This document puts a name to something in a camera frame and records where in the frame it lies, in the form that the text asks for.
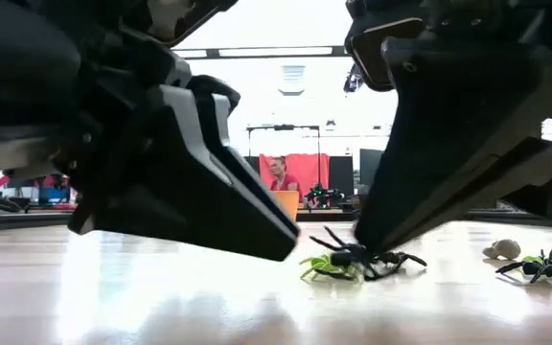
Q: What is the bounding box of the black backdrop panel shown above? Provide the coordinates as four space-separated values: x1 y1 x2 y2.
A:
329 155 356 198

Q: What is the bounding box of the yellow plastic bin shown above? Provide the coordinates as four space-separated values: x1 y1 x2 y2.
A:
270 190 301 222

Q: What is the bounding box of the red cloth backdrop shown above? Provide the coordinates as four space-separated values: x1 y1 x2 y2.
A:
259 152 331 193

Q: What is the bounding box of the silver ribbed ceiling duct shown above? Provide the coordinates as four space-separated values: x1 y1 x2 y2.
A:
278 64 307 97

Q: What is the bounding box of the large black computer monitor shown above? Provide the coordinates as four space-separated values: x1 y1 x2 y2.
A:
359 148 385 188

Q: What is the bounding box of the black plastic toy spider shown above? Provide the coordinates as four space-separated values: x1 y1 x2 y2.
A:
494 248 552 290
369 250 428 279
309 225 378 282

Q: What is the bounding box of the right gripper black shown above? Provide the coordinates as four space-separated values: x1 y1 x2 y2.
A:
354 0 552 253

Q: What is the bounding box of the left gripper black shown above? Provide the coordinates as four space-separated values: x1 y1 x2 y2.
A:
0 0 194 193

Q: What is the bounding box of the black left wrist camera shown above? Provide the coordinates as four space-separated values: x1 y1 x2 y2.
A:
147 0 240 48

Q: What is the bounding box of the person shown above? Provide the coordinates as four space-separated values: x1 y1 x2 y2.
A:
268 155 302 193

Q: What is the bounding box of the white plastic toy skull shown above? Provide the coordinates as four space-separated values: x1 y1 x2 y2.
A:
482 238 522 262

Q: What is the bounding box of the black overhead light bar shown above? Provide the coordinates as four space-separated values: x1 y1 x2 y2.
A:
174 45 350 61

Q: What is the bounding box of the black hanging camera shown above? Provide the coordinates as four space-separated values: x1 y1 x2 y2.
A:
342 64 366 95

